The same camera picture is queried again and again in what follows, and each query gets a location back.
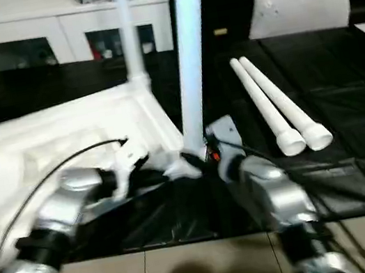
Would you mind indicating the white plastic table leg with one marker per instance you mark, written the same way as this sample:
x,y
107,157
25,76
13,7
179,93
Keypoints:
x,y
265,104
192,50
286,100
129,33

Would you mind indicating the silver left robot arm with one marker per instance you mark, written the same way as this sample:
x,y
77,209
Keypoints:
x,y
50,230

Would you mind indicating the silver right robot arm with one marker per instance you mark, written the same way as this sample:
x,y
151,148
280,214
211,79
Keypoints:
x,y
286,203

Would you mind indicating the white plastic table top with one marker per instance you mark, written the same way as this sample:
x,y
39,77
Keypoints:
x,y
42,143

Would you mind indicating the small yellow label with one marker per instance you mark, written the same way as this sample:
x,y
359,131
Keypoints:
x,y
220,31

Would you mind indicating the white flat panel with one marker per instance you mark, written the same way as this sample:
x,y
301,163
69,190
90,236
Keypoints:
x,y
297,6

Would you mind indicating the white cabinet with glass doors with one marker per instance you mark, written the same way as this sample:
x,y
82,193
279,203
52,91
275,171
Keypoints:
x,y
43,27

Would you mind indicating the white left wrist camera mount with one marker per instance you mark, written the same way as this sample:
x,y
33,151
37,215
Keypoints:
x,y
129,163

